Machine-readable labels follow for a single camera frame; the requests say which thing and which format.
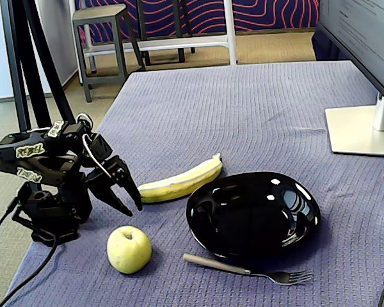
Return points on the grey metal fork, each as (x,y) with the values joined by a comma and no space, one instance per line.
(211,262)

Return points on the purple panel with pink lines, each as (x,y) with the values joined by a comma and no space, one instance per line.
(268,16)

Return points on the black tripod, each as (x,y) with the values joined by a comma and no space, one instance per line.
(19,80)

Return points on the blue-grey woven tablecloth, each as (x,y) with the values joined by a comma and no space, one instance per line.
(243,112)

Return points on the glossy black plate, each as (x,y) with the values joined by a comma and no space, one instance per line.
(243,217)

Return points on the white metal table frame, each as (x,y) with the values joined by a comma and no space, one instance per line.
(230,32)

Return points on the silver monitor stand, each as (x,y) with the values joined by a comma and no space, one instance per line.
(352,131)

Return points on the green apple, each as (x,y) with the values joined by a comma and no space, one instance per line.
(128,249)

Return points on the black robot arm with stickers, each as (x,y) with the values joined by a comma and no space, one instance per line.
(60,166)

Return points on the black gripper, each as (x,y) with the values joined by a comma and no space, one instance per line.
(112,176)

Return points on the grey metal stool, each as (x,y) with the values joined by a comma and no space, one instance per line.
(96,16)

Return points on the computer monitor screen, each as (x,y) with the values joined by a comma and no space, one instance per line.
(364,32)

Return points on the yellow banana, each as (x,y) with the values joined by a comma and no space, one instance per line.
(179,184)

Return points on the dark metal chair legs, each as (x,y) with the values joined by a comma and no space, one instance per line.
(180,54)

